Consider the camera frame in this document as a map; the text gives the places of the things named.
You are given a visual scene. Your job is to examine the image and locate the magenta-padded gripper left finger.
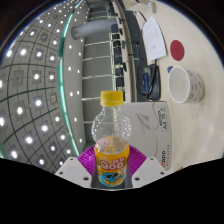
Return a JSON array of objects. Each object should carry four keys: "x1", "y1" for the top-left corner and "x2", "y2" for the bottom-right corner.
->
[{"x1": 54, "y1": 145, "x2": 100, "y2": 189}]

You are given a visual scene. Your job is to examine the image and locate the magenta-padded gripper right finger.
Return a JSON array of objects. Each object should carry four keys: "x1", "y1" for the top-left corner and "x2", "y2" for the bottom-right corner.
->
[{"x1": 124, "y1": 145, "x2": 168, "y2": 189}]

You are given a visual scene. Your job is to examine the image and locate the yellow-capped orange drink bottle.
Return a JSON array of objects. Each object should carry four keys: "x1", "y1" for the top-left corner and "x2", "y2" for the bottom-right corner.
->
[{"x1": 90, "y1": 90, "x2": 131, "y2": 190}]

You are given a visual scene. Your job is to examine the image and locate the white cardboard paper box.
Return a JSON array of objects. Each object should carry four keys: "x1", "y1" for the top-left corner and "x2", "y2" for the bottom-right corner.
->
[{"x1": 121, "y1": 99, "x2": 173, "y2": 171}]

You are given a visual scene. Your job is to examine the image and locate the recessed ceiling lights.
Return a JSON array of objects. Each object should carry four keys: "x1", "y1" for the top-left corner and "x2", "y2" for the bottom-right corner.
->
[{"x1": 0, "y1": 0, "x2": 84, "y2": 168}]

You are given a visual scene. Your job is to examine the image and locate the black conference microphone unit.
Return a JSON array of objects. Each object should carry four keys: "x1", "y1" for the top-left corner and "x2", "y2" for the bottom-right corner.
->
[{"x1": 138, "y1": 64, "x2": 162, "y2": 101}]

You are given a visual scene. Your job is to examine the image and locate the white patterned paper cup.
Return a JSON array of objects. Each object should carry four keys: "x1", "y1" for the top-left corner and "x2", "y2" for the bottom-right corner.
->
[{"x1": 167, "y1": 65, "x2": 205, "y2": 104}]

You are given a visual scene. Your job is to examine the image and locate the row of black chairs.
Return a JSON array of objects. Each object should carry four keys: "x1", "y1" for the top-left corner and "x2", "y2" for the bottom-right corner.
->
[{"x1": 109, "y1": 9, "x2": 128, "y2": 101}]

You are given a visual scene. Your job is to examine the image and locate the flat round red coaster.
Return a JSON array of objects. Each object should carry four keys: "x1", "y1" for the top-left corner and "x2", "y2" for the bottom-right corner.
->
[{"x1": 169, "y1": 39, "x2": 185, "y2": 62}]

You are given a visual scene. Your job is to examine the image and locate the white printed paper sheet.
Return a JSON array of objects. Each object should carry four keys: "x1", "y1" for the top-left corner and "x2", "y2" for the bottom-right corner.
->
[{"x1": 141, "y1": 14, "x2": 168, "y2": 63}]

